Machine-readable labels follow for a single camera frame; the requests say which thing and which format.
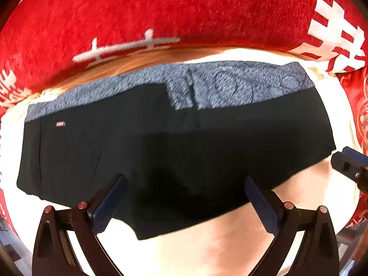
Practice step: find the red printed blanket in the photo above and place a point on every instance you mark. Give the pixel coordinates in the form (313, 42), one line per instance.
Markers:
(143, 5)

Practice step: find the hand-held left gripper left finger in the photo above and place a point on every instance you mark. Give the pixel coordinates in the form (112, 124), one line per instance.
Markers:
(110, 199)

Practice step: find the cream blanket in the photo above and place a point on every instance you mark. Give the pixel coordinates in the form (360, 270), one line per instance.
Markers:
(215, 250)

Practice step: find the black pants with blue trim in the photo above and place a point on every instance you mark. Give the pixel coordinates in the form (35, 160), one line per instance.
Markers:
(172, 155)

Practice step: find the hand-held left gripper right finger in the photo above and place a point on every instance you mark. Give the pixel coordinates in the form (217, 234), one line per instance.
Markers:
(263, 205)

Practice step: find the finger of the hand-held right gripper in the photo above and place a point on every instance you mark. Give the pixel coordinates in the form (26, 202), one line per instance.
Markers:
(349, 164)

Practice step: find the metal frame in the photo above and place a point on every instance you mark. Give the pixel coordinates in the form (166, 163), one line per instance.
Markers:
(352, 247)

